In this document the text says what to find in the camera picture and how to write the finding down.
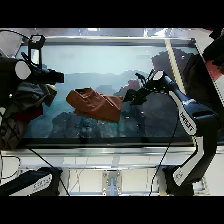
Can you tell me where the black garment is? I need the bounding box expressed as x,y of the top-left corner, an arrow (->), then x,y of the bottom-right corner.
181,29 -> 224,113

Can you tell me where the silver frame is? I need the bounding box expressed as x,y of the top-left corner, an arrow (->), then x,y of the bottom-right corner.
0,145 -> 224,197

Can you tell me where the dark checked garment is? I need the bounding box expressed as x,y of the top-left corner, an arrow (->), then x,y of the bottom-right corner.
0,111 -> 30,151

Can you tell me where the brown garment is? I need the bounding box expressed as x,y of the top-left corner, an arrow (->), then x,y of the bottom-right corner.
65,87 -> 125,124

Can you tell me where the black cable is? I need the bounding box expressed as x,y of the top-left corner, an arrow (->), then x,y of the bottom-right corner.
25,147 -> 72,197
148,108 -> 181,197

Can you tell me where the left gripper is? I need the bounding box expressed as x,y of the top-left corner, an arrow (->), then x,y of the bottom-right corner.
39,69 -> 65,86

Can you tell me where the grey garment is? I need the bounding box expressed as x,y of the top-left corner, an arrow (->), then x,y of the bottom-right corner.
12,81 -> 58,112

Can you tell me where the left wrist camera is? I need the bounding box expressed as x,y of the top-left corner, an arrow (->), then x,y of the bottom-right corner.
27,34 -> 47,69

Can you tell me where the red and white garment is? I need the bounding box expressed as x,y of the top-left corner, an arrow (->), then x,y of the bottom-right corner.
203,59 -> 224,84

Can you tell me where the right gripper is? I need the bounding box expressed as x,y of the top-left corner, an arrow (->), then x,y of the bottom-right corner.
131,80 -> 161,106

